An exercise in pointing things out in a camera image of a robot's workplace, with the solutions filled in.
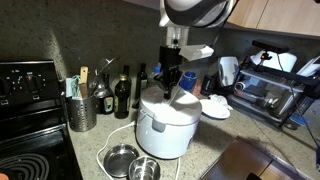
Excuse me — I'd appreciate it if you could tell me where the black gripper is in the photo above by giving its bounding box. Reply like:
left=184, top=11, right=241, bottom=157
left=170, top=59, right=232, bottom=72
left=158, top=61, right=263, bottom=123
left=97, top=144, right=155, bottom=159
left=153, top=45, right=184, bottom=101

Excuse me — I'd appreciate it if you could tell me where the white rice cooker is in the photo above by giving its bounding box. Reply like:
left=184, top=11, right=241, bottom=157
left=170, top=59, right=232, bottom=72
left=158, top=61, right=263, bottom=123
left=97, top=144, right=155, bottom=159
left=135, top=84, right=203, bottom=160

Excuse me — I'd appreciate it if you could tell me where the bottle with blue cap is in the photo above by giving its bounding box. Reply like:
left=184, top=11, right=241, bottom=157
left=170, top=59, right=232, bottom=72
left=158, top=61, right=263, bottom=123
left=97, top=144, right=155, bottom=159
left=151, top=65, right=163, bottom=81

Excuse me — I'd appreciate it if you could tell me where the blue cup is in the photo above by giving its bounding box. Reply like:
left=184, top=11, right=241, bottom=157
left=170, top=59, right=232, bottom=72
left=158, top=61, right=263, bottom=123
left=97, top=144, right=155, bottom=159
left=179, top=70, right=198, bottom=93

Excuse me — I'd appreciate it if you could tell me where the tall dark wine bottle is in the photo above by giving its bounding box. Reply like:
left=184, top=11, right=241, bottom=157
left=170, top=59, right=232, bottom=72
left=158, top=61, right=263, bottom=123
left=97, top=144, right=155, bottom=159
left=132, top=62, right=149, bottom=110

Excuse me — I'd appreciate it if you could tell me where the small black box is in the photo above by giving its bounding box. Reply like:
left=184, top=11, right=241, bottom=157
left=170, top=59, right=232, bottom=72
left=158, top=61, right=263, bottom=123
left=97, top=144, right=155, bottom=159
left=201, top=74, right=218, bottom=97

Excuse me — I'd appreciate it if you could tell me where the slim dark bottle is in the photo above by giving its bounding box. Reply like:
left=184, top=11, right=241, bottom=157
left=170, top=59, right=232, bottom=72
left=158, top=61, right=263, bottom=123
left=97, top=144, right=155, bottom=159
left=122, top=64, right=131, bottom=79

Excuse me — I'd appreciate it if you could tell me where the dark bottle with gold cap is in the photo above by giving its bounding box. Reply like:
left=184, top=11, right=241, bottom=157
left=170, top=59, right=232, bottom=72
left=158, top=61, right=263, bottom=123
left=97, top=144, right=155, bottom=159
left=113, top=73, right=132, bottom=120

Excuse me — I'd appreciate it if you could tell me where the white plate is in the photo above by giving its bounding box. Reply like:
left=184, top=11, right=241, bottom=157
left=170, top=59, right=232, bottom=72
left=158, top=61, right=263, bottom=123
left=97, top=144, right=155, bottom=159
left=199, top=98, right=231, bottom=120

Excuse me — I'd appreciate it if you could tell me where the crumpled white cloth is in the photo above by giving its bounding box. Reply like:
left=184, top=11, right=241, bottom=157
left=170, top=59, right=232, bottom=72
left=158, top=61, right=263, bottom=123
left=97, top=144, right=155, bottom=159
left=209, top=93, right=234, bottom=111

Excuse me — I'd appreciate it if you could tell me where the white electric kettle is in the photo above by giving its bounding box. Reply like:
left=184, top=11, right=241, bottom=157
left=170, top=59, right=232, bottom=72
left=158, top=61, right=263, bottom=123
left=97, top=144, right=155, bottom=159
left=217, top=55, right=240, bottom=88

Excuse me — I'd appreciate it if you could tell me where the dark bottle with yellow label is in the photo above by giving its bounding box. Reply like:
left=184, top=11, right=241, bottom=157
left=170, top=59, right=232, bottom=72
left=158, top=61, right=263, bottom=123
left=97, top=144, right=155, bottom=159
left=95, top=72, right=115, bottom=116

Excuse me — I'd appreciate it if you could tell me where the metal strainer ladle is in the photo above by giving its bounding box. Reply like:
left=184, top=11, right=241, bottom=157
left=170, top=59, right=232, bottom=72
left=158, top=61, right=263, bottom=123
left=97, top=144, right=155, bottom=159
left=87, top=57, right=118, bottom=98

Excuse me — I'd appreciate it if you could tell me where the wooden spatula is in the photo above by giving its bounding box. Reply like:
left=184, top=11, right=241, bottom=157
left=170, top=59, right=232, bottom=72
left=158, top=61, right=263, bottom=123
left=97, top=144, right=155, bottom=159
left=78, top=66, right=90, bottom=100

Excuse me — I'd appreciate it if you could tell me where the deep steel bowl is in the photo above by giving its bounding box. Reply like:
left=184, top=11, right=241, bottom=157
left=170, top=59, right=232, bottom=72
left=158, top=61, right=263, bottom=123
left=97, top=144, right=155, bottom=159
left=128, top=155, right=162, bottom=180

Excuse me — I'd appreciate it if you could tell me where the perforated steel utensil holder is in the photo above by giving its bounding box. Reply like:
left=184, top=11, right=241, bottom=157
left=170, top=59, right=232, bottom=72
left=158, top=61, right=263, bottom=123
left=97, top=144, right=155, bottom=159
left=65, top=94, right=98, bottom=133

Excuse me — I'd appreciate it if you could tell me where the shallow steel bowl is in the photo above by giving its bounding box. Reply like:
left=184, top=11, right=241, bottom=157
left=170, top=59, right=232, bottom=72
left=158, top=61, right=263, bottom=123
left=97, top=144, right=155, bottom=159
left=103, top=143, right=140, bottom=178

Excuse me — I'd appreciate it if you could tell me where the silver toaster oven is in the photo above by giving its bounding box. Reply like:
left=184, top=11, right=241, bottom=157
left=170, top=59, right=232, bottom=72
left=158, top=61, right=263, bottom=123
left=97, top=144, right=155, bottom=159
left=227, top=64, right=320, bottom=130

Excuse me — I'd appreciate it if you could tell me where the teal kitchen utensil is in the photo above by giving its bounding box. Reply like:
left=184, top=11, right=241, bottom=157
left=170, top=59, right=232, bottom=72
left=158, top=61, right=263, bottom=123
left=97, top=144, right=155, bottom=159
left=65, top=75, right=81, bottom=100

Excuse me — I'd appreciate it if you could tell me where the black stove knob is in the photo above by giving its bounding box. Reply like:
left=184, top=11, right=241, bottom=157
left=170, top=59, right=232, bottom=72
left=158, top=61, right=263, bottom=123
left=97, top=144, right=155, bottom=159
left=24, top=73, right=43, bottom=93
left=0, top=78, right=12, bottom=98

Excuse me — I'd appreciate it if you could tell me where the black electric stove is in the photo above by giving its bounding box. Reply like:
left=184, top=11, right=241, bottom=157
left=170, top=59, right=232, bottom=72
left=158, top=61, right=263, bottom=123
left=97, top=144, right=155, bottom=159
left=0, top=59, right=84, bottom=180

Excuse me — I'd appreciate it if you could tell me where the black coil burner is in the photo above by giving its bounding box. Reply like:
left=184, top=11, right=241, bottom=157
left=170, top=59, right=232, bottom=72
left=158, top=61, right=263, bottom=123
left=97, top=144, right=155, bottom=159
left=0, top=152, right=51, bottom=180

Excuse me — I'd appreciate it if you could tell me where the white power cable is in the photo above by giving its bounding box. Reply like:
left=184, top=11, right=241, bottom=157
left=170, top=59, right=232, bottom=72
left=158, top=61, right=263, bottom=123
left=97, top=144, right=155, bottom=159
left=96, top=120, right=182, bottom=180

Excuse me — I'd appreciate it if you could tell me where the wooden wall cabinet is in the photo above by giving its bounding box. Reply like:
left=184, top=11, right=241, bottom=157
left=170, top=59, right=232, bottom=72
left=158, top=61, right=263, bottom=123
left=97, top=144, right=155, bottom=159
left=226, top=0, right=320, bottom=38

